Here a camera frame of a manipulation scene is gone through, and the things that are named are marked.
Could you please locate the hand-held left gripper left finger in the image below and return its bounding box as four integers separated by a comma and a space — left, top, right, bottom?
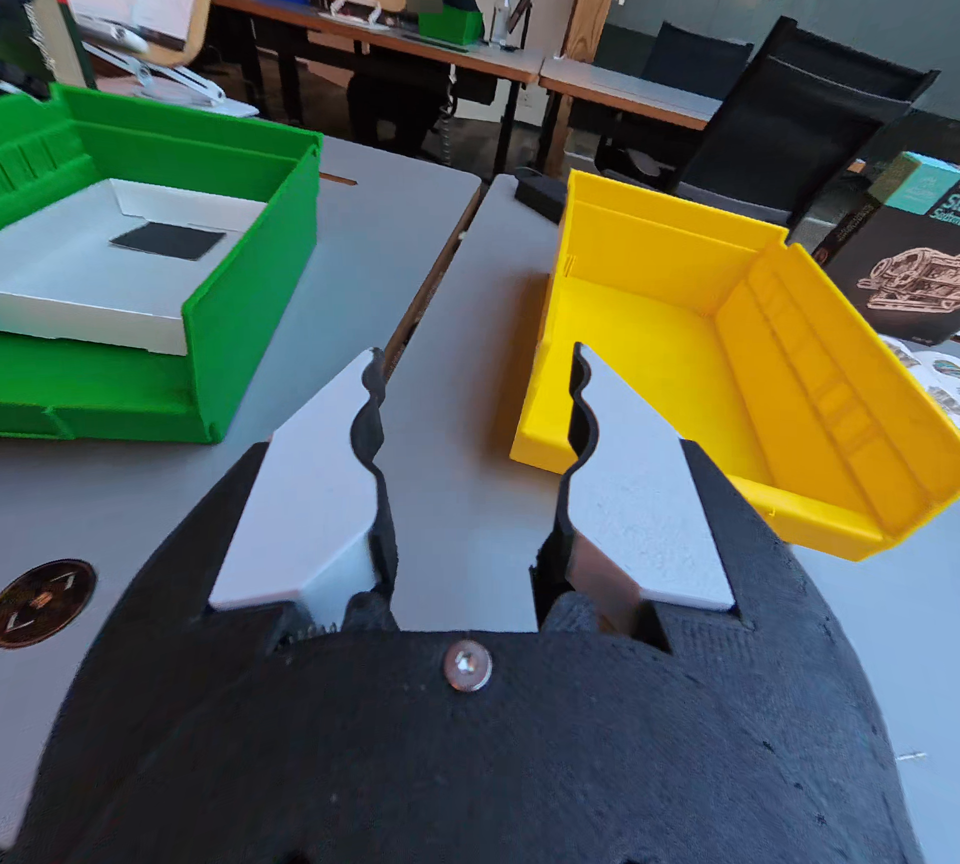
207, 347, 399, 631

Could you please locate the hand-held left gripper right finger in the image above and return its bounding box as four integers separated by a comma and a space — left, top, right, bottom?
531, 342, 738, 639

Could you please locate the black model kit box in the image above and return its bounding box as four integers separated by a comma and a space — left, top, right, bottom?
811, 152, 960, 348

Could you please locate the yellow plastic bin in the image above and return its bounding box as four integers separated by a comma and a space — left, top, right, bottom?
510, 168, 960, 563

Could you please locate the green plastic bin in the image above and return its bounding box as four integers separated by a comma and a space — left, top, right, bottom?
0, 83, 325, 445

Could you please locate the black flat pad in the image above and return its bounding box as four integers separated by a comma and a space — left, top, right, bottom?
109, 221, 228, 261

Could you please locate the white cardboard tray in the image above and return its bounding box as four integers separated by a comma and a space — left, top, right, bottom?
0, 178, 269, 357

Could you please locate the instruction booklet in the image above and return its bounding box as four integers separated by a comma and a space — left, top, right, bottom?
877, 335, 960, 430

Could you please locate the small black box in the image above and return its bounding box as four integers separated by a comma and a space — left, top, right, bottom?
514, 167, 570, 224

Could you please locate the black chair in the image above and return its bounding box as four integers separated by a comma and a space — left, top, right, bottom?
600, 15, 942, 228

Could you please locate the short background desk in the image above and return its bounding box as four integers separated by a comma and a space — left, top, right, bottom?
538, 56, 725, 175

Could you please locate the white folding stand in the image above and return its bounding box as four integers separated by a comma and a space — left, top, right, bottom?
75, 17, 260, 119

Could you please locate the dark blue chair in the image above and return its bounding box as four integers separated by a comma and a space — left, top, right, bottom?
596, 20, 755, 168

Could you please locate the long background desk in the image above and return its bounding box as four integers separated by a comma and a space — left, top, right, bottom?
212, 0, 545, 179

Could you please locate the small green bin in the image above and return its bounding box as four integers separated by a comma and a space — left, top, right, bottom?
417, 5, 485, 48

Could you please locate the green red cardboard box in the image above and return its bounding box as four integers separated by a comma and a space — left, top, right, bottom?
0, 0, 97, 100

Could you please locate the round brown cable grommet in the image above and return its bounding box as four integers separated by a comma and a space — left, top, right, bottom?
0, 559, 99, 650

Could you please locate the coiled cable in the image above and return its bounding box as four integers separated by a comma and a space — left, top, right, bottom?
442, 65, 460, 166

